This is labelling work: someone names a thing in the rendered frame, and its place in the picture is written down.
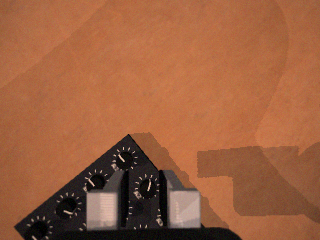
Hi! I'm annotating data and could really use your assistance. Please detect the black knob box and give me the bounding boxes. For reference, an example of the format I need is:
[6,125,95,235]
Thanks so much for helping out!
[14,134,168,240]

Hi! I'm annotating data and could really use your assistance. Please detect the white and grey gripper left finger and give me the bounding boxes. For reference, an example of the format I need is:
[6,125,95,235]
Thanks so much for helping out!
[87,170,129,231]

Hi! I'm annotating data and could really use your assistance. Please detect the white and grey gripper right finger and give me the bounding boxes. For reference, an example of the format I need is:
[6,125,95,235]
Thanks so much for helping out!
[159,170,201,228]

